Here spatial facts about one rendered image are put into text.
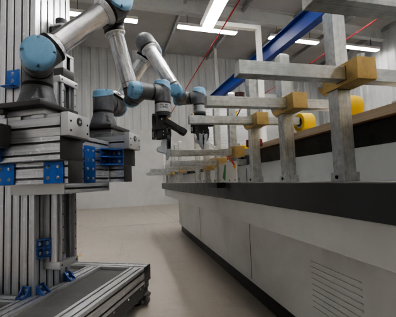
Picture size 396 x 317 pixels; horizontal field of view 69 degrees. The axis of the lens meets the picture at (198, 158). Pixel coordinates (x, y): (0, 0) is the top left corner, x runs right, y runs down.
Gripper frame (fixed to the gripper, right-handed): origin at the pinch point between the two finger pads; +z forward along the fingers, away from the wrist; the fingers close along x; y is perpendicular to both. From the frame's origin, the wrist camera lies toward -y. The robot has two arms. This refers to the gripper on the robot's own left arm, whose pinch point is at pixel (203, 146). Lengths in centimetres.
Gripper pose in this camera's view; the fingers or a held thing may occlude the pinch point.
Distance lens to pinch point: 167.4
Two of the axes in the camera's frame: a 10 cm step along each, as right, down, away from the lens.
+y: -5.7, 0.8, 8.2
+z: 0.3, 10.0, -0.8
